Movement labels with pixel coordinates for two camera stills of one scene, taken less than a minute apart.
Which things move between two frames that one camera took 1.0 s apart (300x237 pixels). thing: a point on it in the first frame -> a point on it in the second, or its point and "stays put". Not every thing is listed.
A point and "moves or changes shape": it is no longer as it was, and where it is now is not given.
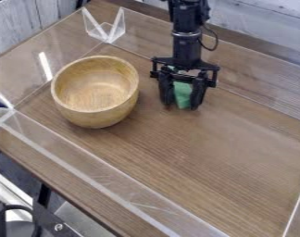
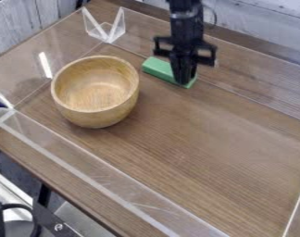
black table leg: (43, 195) stays put
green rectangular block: (182, 91) moves or changes shape
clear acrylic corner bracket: (105, 31) stays put
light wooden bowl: (94, 90) stays put
